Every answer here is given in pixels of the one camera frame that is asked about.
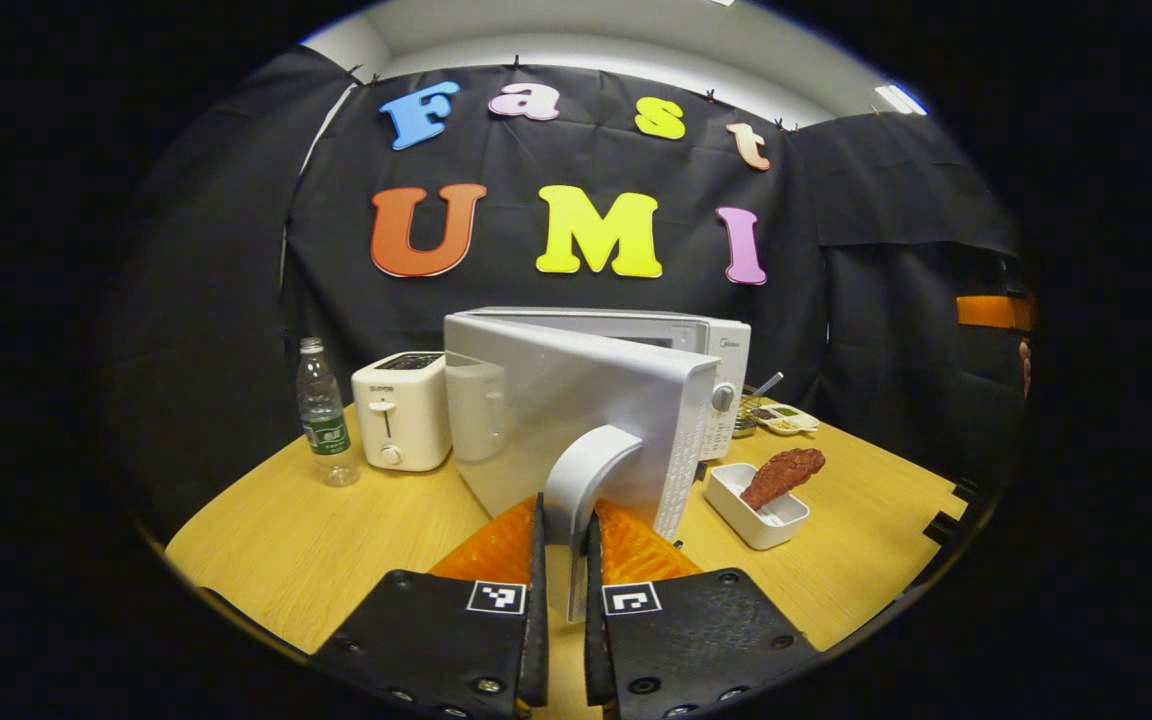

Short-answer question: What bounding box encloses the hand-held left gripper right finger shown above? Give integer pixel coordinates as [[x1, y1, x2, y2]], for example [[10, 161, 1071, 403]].
[[584, 500, 822, 720]]

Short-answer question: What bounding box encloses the white toaster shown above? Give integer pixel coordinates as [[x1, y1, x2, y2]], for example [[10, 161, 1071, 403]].
[[351, 351, 453, 472]]

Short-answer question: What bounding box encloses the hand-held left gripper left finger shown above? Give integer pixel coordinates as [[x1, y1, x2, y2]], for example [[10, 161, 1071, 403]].
[[311, 492, 549, 720]]

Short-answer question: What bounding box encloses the black backdrop cloth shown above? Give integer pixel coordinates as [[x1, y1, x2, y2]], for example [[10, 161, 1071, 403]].
[[126, 45, 1032, 521]]

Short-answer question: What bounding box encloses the white divided condiment dish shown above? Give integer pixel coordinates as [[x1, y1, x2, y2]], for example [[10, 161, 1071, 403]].
[[751, 403, 821, 436]]

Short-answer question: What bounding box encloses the white rectangular dish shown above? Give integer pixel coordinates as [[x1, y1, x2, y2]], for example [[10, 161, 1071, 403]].
[[704, 462, 811, 551]]

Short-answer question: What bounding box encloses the black bracket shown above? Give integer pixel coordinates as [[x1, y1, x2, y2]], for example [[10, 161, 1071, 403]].
[[921, 480, 982, 546]]

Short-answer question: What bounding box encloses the clear plastic water bottle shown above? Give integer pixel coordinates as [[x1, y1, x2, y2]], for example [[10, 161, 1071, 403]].
[[297, 337, 361, 488]]

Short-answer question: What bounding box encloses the brown chicken leg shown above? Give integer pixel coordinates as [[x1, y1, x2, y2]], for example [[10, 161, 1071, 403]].
[[740, 448, 826, 512]]

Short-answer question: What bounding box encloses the white microwave oven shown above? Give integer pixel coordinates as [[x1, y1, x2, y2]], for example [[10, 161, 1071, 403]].
[[443, 306, 752, 621]]

